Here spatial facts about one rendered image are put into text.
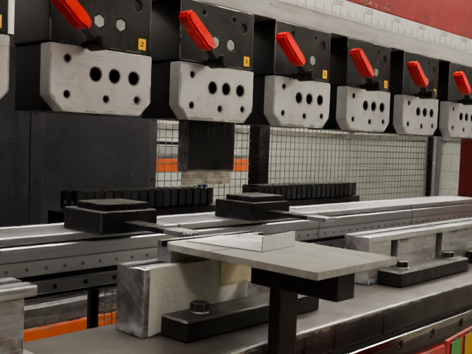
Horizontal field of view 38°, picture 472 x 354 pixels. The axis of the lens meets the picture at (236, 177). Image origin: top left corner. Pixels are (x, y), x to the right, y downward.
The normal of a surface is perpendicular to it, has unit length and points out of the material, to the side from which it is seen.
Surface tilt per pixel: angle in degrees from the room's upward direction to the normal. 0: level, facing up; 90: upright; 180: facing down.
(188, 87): 90
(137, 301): 90
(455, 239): 90
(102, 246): 90
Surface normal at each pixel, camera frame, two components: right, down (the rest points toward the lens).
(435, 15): 0.73, 0.07
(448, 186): -0.65, 0.01
